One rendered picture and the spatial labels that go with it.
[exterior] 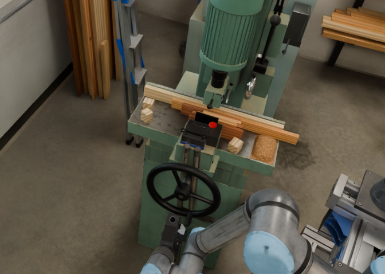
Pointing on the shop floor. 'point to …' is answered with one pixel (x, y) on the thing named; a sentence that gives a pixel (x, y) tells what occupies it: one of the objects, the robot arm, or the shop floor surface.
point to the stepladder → (128, 49)
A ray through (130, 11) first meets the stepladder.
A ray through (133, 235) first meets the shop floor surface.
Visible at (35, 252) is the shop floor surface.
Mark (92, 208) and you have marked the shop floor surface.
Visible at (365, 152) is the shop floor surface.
